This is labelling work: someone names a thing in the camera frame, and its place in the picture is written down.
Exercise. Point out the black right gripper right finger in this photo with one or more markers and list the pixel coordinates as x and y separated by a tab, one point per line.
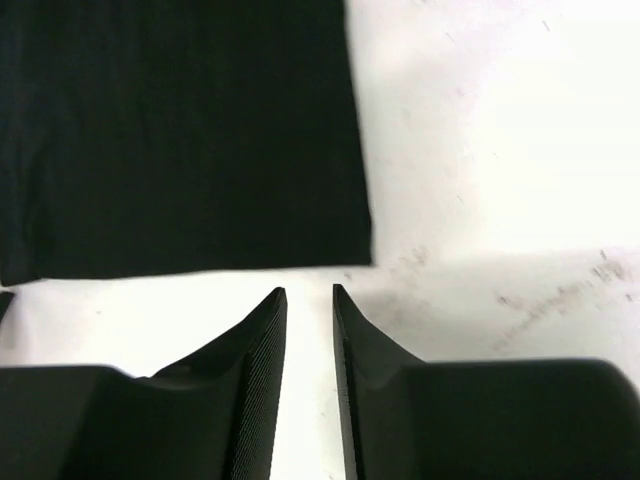
405	418

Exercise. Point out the black tank top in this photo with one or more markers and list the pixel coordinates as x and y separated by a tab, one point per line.
150	138

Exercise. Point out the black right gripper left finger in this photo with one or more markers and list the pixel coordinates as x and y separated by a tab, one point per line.
209	415

